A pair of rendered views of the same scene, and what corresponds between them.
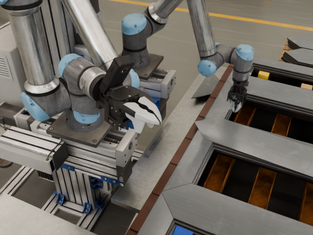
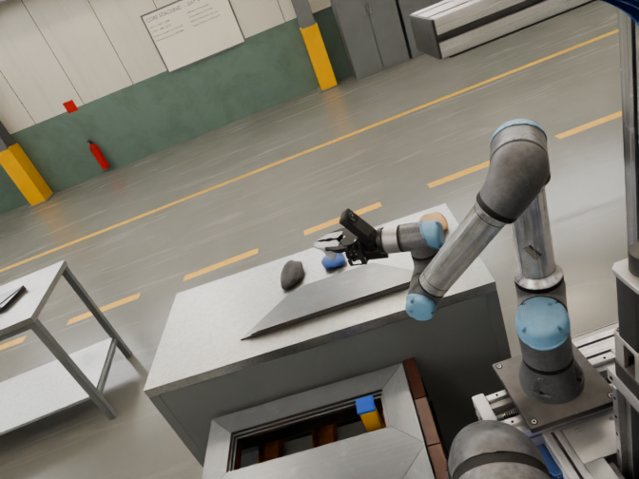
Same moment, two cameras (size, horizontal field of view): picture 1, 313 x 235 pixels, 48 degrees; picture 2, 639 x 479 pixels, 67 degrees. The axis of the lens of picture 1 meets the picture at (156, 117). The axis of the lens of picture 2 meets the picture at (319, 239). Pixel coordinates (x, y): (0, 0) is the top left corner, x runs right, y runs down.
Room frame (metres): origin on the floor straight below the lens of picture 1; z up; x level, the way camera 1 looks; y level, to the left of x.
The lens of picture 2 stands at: (1.75, -0.35, 2.13)
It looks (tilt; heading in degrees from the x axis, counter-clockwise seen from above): 29 degrees down; 163
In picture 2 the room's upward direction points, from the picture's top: 23 degrees counter-clockwise
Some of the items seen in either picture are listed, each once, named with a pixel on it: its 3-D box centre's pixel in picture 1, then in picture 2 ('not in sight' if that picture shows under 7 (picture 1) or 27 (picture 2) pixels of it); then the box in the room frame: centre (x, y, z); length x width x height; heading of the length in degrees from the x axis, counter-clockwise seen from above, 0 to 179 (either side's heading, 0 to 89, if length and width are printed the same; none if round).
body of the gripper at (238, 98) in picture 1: (238, 89); not in sight; (1.36, -0.38, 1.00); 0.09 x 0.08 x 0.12; 155
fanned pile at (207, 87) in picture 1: (211, 86); not in sight; (1.82, -0.34, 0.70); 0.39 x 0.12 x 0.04; 155
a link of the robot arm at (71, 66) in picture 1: (79, 73); (420, 237); (0.80, 0.21, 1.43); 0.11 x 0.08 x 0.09; 43
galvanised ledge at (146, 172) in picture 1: (186, 121); not in sight; (1.52, -0.17, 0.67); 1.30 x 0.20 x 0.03; 155
